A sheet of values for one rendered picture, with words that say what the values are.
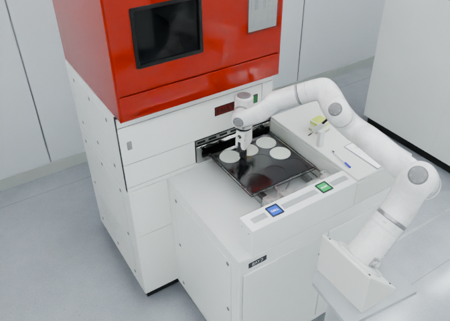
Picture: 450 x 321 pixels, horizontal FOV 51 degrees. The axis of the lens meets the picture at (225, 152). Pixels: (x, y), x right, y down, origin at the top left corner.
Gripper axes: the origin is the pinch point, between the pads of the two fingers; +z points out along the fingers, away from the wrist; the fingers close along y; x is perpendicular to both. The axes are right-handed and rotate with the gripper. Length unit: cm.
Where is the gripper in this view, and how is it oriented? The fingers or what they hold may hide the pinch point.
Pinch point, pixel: (243, 153)
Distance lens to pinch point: 226.4
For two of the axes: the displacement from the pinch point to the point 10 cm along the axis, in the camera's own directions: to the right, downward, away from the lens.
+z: 0.1, 8.1, 5.9
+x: -9.1, -2.4, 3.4
